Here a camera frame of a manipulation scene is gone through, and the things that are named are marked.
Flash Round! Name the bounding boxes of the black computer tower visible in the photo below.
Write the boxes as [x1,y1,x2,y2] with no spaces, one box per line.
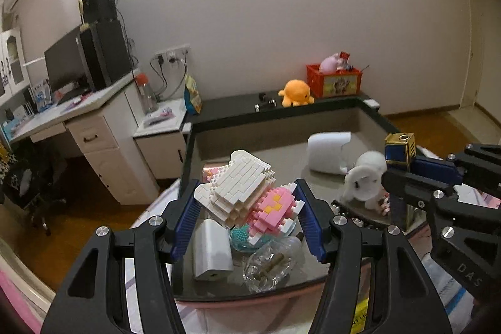
[79,19,134,90]

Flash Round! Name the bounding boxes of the black computer monitor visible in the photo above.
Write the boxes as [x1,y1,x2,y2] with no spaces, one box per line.
[44,25,93,94]

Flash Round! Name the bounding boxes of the white striped bedsheet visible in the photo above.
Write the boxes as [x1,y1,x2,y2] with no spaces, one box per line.
[129,177,501,334]

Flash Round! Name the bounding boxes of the teal capsule ball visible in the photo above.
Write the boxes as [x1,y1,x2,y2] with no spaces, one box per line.
[230,217,298,252]

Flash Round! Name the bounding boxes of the blue gold rectangular box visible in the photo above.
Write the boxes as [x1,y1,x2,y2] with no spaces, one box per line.
[384,132,418,230]

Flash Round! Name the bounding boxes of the yellow packet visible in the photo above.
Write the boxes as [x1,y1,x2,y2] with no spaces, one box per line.
[350,297,369,334]

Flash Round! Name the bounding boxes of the white hutch cabinet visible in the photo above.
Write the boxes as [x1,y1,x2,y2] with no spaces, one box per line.
[0,27,30,97]

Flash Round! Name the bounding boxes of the clear plastic bottle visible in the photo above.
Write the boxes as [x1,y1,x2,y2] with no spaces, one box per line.
[243,238,305,294]

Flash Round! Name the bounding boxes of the white pink brick model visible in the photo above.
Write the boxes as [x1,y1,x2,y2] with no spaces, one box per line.
[194,149,306,245]

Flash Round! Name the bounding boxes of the pink packet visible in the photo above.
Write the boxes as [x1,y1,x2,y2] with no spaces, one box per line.
[144,107,174,126]

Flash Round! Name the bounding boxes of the black studded band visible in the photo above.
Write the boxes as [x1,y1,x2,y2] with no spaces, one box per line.
[331,201,383,230]

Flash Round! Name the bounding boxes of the office chair with clothes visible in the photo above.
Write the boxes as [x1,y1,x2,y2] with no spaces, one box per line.
[0,138,68,238]

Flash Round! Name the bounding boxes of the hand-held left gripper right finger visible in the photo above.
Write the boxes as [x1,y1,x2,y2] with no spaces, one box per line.
[294,178,451,334]

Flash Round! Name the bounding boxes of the white animal figurine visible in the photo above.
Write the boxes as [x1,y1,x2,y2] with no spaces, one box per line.
[342,151,388,210]

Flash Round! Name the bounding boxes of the white desk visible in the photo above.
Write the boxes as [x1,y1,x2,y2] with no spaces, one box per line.
[0,70,162,206]

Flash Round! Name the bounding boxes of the black low cabinet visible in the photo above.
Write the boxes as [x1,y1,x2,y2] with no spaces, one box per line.
[183,90,381,125]

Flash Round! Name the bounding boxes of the white door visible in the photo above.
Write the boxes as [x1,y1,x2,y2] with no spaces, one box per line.
[461,0,501,112]

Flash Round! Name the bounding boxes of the white plastic shell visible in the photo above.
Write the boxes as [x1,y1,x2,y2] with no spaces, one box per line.
[307,131,352,175]

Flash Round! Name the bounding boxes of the black power cable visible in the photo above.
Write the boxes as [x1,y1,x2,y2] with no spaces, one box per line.
[150,55,187,100]

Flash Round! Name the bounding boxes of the blue yellow snack bag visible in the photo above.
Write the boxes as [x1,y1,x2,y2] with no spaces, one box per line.
[184,75,203,115]

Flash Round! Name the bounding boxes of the white wall outlet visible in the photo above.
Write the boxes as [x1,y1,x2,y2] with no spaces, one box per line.
[154,44,192,65]

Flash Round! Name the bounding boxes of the black speaker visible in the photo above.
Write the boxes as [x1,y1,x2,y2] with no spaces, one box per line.
[81,0,118,24]

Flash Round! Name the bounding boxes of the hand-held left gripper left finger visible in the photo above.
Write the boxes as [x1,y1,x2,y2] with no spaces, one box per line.
[41,179,203,334]

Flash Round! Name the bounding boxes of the pink storage box black rim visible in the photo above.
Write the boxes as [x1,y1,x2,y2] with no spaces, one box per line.
[172,97,435,310]

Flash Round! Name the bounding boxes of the water bottle orange lid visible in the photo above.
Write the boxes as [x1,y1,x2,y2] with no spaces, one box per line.
[136,74,159,115]

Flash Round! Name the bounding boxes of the blue white box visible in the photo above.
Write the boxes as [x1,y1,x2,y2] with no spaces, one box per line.
[33,80,53,112]

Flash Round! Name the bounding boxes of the red plastic crate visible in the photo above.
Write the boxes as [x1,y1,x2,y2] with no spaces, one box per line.
[306,63,363,99]

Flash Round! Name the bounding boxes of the white power adapter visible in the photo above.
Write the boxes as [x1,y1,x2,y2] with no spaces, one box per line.
[193,218,234,282]

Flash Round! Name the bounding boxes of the orange octopus plush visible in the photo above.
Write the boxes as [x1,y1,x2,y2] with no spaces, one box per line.
[279,79,315,108]

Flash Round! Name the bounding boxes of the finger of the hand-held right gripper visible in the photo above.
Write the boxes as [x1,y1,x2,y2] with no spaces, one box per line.
[381,170,458,208]
[411,143,501,198]

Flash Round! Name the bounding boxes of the white nightstand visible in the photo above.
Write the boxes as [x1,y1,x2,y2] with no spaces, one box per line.
[133,97,193,183]

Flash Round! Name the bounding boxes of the small wooden desk ornament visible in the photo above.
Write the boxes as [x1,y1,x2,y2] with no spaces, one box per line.
[78,0,89,32]

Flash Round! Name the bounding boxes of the pink plush toy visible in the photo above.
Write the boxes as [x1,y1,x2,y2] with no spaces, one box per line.
[319,53,341,74]

